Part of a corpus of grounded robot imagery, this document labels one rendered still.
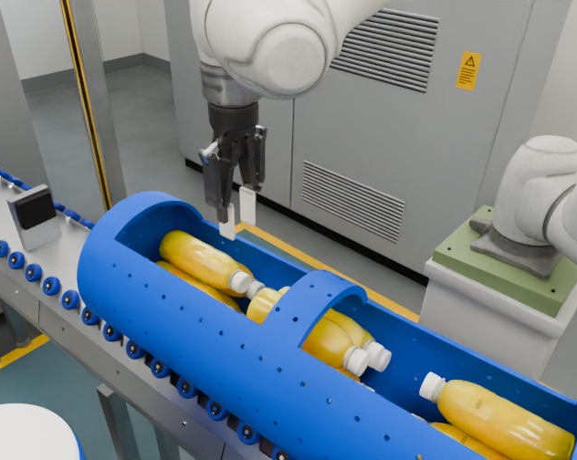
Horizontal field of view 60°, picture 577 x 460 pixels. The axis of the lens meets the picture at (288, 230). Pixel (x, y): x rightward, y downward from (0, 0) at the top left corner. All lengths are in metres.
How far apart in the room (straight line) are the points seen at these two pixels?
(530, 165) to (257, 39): 0.76
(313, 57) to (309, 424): 0.46
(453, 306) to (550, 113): 2.35
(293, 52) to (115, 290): 0.57
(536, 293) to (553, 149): 0.30
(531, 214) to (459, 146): 1.18
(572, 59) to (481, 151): 1.27
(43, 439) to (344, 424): 0.46
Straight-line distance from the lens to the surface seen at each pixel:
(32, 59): 5.55
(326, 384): 0.69
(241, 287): 0.94
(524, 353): 1.28
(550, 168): 1.13
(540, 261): 1.24
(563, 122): 3.49
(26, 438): 0.90
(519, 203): 1.16
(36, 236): 1.46
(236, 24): 0.53
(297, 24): 0.50
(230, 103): 0.71
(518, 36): 2.11
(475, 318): 1.28
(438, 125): 2.30
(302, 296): 0.74
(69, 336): 1.26
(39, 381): 2.41
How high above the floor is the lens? 1.73
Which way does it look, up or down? 35 degrees down
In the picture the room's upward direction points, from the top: 2 degrees clockwise
